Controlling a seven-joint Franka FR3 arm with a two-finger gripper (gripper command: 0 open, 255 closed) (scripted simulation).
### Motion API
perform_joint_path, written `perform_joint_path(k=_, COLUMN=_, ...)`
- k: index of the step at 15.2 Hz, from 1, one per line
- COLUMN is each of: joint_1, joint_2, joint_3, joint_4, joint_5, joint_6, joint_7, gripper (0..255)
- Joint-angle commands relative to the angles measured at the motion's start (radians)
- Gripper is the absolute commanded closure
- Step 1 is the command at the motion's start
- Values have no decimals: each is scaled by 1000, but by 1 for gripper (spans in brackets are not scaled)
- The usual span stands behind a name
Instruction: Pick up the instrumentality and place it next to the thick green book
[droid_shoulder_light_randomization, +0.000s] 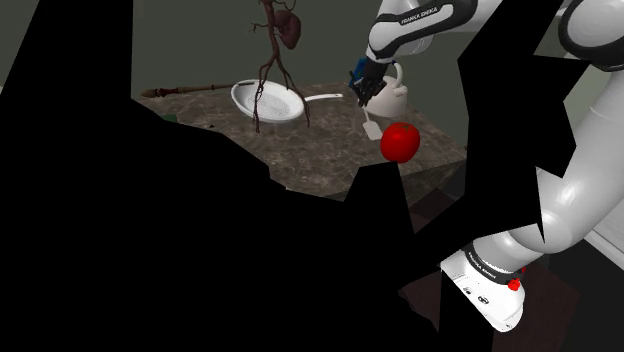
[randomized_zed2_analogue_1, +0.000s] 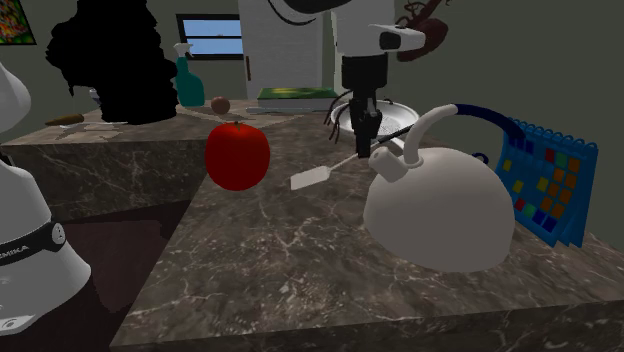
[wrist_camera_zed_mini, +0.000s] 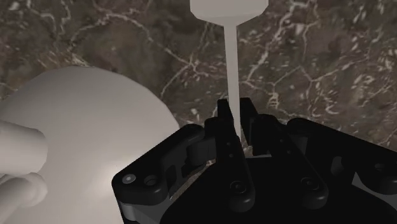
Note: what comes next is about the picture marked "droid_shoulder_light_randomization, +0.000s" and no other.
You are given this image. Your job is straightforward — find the brown wooden stick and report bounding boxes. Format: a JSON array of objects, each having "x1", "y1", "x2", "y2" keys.
[{"x1": 140, "y1": 83, "x2": 236, "y2": 99}]

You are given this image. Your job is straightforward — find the blue object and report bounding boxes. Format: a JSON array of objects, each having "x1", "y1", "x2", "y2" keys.
[{"x1": 352, "y1": 57, "x2": 368, "y2": 89}]

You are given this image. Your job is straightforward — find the white spatula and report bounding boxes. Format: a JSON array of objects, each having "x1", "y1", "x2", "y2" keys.
[{"x1": 361, "y1": 108, "x2": 384, "y2": 142}]

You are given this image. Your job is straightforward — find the white kettle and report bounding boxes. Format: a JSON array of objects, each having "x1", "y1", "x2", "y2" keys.
[{"x1": 364, "y1": 61, "x2": 409, "y2": 119}]

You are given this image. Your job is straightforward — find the dark red branching sculpture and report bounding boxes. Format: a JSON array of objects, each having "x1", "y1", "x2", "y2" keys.
[{"x1": 249, "y1": 0, "x2": 312, "y2": 134}]

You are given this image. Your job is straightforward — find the white frying pan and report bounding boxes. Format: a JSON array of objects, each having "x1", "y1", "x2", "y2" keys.
[{"x1": 230, "y1": 79, "x2": 344, "y2": 124}]

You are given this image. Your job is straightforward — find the red tomato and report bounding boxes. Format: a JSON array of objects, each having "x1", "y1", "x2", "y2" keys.
[{"x1": 379, "y1": 122, "x2": 421, "y2": 164}]

